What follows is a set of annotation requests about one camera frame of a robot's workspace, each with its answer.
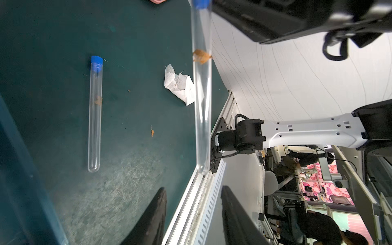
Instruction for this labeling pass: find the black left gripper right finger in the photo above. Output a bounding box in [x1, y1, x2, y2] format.
[220, 186, 268, 245]

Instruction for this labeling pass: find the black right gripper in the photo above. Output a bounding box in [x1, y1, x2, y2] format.
[212, 0, 392, 47]

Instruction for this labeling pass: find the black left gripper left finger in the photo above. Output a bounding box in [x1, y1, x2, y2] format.
[120, 187, 167, 245]

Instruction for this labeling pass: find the clear test tube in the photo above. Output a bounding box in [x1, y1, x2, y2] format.
[190, 1, 212, 175]
[88, 56, 103, 173]

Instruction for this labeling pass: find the white gauze wipe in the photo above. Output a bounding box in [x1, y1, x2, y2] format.
[164, 64, 196, 106]

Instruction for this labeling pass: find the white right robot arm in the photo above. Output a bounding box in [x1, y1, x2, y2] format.
[212, 1, 392, 155]

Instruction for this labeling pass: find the pink plastic tray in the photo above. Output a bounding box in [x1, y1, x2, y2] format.
[150, 0, 166, 4]

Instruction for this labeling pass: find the blue plastic tub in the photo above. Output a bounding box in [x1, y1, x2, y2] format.
[1, 101, 69, 245]

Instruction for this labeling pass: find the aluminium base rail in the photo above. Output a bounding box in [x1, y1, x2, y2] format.
[162, 90, 239, 245]

